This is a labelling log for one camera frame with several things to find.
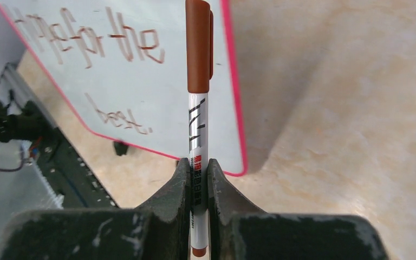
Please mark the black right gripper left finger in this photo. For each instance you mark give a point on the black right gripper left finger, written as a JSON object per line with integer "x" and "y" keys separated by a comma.
{"x": 156, "y": 229}

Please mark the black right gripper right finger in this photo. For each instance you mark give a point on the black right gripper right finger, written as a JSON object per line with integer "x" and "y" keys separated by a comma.
{"x": 240, "y": 229}

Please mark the white marker pen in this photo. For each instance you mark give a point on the white marker pen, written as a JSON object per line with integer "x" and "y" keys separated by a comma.
{"x": 198, "y": 159}

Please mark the pink framed whiteboard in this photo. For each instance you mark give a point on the pink framed whiteboard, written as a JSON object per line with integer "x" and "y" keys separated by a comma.
{"x": 119, "y": 65}

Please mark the brown marker cap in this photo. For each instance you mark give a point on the brown marker cap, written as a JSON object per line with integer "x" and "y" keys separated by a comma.
{"x": 199, "y": 46}

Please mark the white cable duct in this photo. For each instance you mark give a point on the white cable duct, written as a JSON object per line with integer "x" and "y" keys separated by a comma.
{"x": 31, "y": 154}

